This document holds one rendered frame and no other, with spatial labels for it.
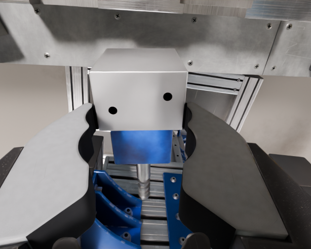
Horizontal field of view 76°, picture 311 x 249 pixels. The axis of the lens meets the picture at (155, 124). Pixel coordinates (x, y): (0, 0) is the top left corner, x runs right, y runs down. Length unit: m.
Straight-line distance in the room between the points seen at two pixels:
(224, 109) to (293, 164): 0.57
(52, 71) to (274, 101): 1.27
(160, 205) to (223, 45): 0.30
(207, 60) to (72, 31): 0.17
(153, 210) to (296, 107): 1.24
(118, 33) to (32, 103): 1.12
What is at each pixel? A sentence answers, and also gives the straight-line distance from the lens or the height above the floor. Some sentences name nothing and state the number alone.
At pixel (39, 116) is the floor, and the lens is 1.37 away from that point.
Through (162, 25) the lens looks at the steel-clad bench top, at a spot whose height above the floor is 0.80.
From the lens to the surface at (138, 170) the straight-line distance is 0.17.
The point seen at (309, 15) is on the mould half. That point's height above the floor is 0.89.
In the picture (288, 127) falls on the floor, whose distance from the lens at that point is 1.56.
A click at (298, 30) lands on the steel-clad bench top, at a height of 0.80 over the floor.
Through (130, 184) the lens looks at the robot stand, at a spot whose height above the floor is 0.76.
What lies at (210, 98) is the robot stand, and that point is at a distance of 0.98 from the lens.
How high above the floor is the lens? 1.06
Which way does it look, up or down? 58 degrees down
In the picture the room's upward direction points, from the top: 176 degrees clockwise
